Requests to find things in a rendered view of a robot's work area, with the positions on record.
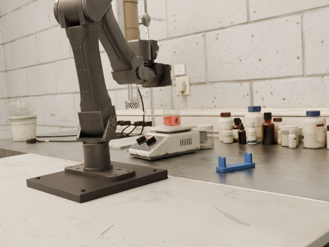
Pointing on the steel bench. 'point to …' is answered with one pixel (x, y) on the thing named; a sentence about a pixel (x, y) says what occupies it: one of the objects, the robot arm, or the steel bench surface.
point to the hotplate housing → (171, 144)
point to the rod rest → (235, 164)
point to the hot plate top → (172, 128)
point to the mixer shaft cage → (131, 104)
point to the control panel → (146, 144)
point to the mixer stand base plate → (121, 143)
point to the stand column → (152, 87)
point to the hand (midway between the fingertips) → (168, 77)
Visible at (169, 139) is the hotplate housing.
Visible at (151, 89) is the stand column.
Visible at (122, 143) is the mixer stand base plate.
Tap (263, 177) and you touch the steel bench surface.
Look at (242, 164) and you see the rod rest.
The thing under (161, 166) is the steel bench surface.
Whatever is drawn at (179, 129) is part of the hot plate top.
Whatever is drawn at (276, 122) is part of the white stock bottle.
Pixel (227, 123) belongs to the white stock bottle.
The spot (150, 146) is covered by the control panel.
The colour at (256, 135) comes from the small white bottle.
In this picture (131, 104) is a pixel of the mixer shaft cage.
